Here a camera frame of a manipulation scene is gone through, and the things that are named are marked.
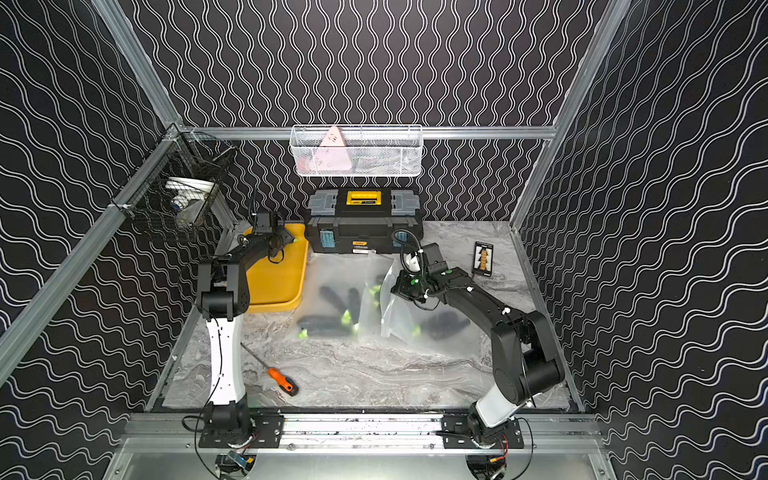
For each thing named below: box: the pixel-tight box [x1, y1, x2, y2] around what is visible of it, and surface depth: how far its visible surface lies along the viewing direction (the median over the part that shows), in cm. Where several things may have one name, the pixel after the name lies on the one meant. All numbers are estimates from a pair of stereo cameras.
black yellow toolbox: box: [304, 188, 424, 254], surface depth 103 cm
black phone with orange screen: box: [472, 241, 494, 277], surface depth 109 cm
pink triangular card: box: [309, 126, 353, 173], surface depth 92 cm
